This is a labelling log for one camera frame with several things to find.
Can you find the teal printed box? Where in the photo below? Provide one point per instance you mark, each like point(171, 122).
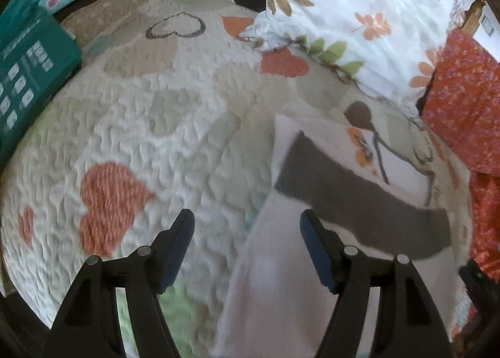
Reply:
point(37, 57)

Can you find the white grey-trimmed floral cardigan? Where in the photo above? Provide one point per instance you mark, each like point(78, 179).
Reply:
point(360, 189)

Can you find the quilted heart-pattern bedspread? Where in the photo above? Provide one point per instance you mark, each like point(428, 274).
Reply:
point(172, 110)

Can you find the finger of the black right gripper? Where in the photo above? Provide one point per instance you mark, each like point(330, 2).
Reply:
point(483, 293)

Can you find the white floral pillow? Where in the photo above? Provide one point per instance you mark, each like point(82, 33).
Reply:
point(389, 47)

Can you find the orange floral fabric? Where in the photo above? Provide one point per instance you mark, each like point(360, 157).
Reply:
point(462, 108)

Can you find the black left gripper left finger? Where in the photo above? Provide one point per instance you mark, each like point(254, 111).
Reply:
point(87, 323)

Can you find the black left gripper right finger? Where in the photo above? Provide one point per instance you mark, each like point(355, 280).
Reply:
point(408, 323)

